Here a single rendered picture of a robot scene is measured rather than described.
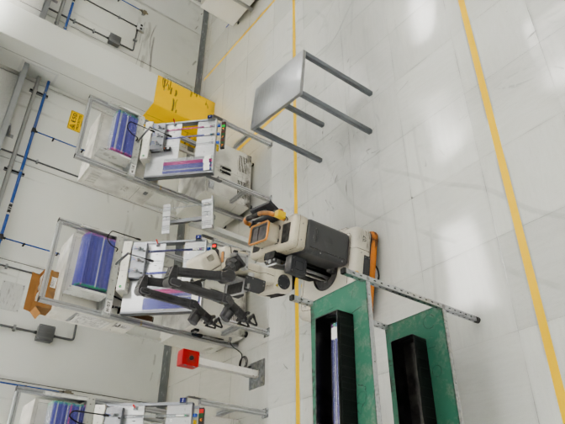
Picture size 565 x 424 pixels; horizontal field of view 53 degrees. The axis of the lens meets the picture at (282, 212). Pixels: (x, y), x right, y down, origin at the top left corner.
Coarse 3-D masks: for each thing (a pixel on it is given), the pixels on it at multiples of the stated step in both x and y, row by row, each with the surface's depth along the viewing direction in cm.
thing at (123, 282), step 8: (128, 248) 512; (128, 256) 508; (120, 264) 504; (128, 264) 503; (120, 272) 500; (128, 272) 501; (120, 280) 496; (128, 280) 500; (120, 288) 492; (128, 288) 499
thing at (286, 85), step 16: (288, 64) 480; (304, 64) 462; (320, 64) 476; (272, 80) 495; (288, 80) 470; (352, 80) 495; (256, 96) 511; (272, 96) 485; (288, 96) 461; (304, 96) 451; (256, 112) 500; (272, 112) 474; (336, 112) 468; (256, 128) 496; (368, 128) 487; (288, 144) 517; (320, 160) 536
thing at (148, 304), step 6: (150, 288) 496; (156, 288) 496; (162, 288) 495; (168, 288) 494; (174, 294) 490; (180, 294) 490; (186, 294) 489; (192, 294) 488; (144, 300) 490; (150, 300) 490; (156, 300) 489; (198, 300) 485; (144, 306) 487; (150, 306) 487; (156, 306) 486; (162, 306) 485; (168, 306) 485; (174, 306) 484; (180, 306) 484
